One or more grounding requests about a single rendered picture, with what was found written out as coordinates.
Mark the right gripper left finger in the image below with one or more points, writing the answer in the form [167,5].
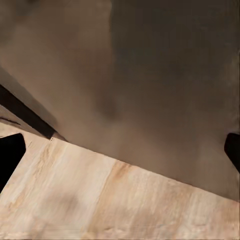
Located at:
[12,149]

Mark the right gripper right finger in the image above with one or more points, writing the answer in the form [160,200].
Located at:
[232,149]

